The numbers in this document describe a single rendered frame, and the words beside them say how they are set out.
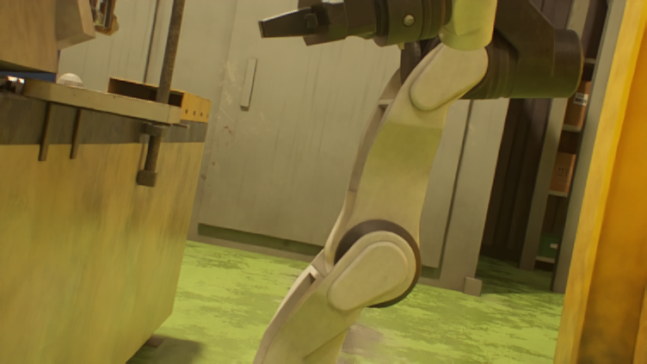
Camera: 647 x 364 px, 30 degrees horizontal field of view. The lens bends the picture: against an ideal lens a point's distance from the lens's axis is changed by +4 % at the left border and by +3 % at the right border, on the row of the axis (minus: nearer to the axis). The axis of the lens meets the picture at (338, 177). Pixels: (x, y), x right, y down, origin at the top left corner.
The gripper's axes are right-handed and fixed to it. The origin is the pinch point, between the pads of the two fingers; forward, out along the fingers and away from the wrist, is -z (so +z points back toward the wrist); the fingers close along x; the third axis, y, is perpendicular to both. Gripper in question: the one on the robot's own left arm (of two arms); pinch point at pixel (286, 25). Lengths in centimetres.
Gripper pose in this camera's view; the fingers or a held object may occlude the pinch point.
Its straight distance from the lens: 136.1
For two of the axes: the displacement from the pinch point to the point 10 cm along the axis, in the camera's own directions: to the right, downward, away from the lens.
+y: -1.7, -9.8, -1.2
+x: -2.9, -0.6, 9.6
